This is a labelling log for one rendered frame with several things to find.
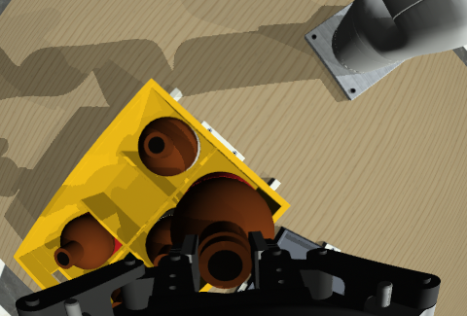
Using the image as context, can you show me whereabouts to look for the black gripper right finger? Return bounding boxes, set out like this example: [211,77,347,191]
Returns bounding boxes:
[248,231,441,316]

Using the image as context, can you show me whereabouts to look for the yellow bottle crate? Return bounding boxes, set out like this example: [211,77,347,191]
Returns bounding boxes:
[14,79,290,290]

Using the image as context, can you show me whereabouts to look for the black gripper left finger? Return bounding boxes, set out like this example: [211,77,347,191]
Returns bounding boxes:
[16,234,200,316]

